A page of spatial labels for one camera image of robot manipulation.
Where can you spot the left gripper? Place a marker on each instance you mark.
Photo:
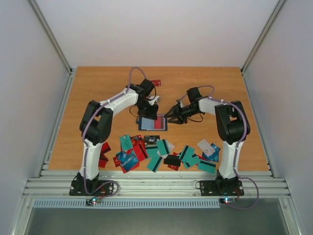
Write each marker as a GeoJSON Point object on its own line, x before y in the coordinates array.
{"type": "Point", "coordinates": [151, 115]}

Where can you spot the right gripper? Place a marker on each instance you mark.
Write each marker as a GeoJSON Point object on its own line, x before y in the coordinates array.
{"type": "Point", "coordinates": [179, 112]}

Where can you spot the blue leather card holder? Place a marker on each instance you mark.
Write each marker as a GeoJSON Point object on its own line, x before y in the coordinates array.
{"type": "Point", "coordinates": [145, 124]}

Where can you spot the red striped card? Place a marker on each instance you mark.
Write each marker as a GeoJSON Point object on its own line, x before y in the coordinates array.
{"type": "Point", "coordinates": [140, 152]}
{"type": "Point", "coordinates": [103, 159]}
{"type": "Point", "coordinates": [160, 123]}

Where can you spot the teal VIP card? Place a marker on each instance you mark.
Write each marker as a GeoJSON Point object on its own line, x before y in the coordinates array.
{"type": "Point", "coordinates": [125, 142]}

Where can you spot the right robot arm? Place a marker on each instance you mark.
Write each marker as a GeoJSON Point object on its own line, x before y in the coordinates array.
{"type": "Point", "coordinates": [232, 127]}

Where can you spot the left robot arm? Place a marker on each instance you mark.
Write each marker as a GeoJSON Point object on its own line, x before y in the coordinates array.
{"type": "Point", "coordinates": [96, 127]}

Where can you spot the lone red card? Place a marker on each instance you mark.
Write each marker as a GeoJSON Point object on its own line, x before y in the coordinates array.
{"type": "Point", "coordinates": [156, 83]}

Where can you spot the black VIP card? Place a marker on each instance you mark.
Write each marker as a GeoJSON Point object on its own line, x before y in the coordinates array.
{"type": "Point", "coordinates": [151, 140]}

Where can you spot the white floral card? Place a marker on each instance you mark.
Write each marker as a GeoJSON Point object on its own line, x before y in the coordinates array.
{"type": "Point", "coordinates": [206, 148]}

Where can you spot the teal striped card pair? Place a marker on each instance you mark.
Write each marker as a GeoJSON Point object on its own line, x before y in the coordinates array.
{"type": "Point", "coordinates": [188, 157]}

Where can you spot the black card lower centre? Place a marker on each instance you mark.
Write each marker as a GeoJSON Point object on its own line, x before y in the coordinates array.
{"type": "Point", "coordinates": [172, 160]}

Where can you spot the blue card pile centre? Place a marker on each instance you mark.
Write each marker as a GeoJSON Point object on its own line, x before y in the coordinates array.
{"type": "Point", "coordinates": [127, 162]}

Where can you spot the blue card right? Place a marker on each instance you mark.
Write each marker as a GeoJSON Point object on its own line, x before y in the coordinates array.
{"type": "Point", "coordinates": [214, 157]}

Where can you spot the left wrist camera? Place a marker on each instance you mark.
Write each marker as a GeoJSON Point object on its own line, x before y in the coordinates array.
{"type": "Point", "coordinates": [155, 100]}

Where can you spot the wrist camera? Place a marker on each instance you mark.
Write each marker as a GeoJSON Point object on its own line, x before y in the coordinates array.
{"type": "Point", "coordinates": [155, 100]}
{"type": "Point", "coordinates": [179, 103]}

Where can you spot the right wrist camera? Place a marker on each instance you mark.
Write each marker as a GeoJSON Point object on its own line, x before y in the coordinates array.
{"type": "Point", "coordinates": [179, 103]}

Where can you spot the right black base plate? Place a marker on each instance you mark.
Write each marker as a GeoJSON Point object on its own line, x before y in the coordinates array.
{"type": "Point", "coordinates": [212, 188]}

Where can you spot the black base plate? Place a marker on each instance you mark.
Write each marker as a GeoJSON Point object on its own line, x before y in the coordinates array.
{"type": "Point", "coordinates": [212, 188]}
{"type": "Point", "coordinates": [93, 187]}

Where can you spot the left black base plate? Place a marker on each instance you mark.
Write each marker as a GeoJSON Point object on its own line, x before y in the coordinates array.
{"type": "Point", "coordinates": [93, 187]}

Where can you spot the grey slotted cable duct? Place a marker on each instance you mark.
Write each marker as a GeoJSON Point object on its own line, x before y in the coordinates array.
{"type": "Point", "coordinates": [128, 203]}

